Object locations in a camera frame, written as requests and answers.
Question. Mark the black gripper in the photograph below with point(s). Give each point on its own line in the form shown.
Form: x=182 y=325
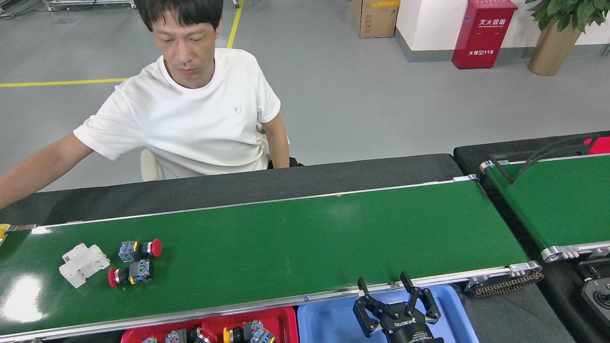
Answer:
x=410 y=328

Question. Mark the yellow push button switch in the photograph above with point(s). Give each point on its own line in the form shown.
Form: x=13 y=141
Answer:
x=228 y=335

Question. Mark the white circuit breaker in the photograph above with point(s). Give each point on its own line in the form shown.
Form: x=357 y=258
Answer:
x=83 y=264

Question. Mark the person's right forearm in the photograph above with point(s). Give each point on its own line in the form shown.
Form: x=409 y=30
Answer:
x=24 y=183

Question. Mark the blue plastic tray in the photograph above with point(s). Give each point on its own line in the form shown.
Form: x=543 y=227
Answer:
x=329 y=324

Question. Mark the red plastic tray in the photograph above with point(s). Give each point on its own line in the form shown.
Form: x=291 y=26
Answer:
x=286 y=328

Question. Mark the green side conveyor belt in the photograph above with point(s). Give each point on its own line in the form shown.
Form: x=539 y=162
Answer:
x=562 y=205

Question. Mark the red plastic part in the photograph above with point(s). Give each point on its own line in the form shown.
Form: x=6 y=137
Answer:
x=599 y=146

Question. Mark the yellow plastic tray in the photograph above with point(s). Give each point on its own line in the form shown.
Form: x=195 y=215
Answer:
x=3 y=231

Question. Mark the person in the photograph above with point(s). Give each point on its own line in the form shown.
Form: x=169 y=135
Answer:
x=190 y=119

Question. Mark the grey office chair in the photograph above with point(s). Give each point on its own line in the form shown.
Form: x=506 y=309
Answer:
x=148 y=166

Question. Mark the red fire extinguisher box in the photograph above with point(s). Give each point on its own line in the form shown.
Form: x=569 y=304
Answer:
x=483 y=35

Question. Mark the cardboard box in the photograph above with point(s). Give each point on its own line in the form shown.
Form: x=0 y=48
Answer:
x=376 y=19

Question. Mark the tan plant pot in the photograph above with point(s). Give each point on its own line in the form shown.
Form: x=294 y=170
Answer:
x=550 y=52

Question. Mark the green potted plant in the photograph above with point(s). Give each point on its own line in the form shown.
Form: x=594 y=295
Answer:
x=562 y=12

